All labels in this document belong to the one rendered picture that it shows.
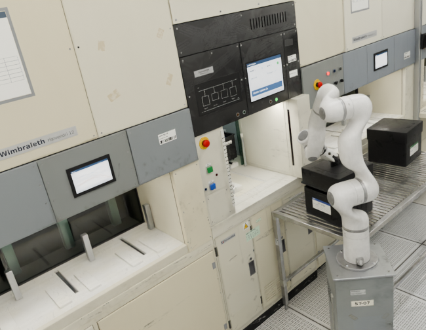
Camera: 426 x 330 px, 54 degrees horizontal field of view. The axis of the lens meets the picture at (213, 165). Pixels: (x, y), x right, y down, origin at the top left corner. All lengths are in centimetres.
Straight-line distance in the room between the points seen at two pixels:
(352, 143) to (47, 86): 127
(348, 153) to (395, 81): 208
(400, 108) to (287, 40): 165
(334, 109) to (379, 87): 219
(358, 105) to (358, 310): 97
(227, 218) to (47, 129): 114
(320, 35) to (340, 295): 159
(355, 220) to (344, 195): 14
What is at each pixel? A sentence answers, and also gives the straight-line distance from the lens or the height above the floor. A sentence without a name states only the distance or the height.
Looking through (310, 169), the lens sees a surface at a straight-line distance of 243.
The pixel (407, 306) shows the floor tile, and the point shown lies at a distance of 312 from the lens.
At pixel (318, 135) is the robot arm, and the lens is 214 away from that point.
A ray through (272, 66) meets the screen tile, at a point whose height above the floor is 163.
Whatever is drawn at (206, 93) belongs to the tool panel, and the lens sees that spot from 215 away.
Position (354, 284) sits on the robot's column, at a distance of 210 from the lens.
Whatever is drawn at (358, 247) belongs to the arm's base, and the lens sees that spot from 208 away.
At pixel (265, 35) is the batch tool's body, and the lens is 244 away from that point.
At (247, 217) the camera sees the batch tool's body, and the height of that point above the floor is 81.
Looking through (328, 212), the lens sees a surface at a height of 83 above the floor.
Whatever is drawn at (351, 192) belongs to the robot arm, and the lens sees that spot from 193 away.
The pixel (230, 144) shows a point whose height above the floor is 106.
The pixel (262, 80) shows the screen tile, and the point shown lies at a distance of 242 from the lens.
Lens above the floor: 202
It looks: 21 degrees down
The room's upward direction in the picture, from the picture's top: 10 degrees counter-clockwise
